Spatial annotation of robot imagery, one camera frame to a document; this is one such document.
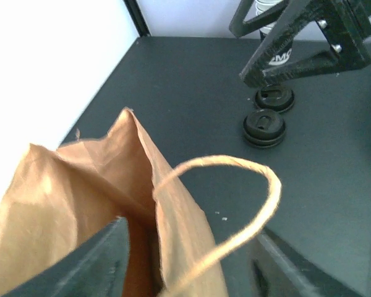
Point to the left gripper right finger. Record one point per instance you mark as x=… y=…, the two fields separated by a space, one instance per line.
x=277 y=269

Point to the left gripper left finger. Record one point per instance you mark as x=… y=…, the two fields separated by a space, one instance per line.
x=96 y=268

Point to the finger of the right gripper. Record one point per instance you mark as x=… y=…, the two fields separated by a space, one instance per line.
x=309 y=38

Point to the brown paper bag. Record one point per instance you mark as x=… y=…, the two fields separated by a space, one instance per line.
x=57 y=200

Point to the black coffee cup lid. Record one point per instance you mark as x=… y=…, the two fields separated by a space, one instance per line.
x=277 y=97
x=264 y=128

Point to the stack of white paper cups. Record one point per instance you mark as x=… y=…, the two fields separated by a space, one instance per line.
x=264 y=5

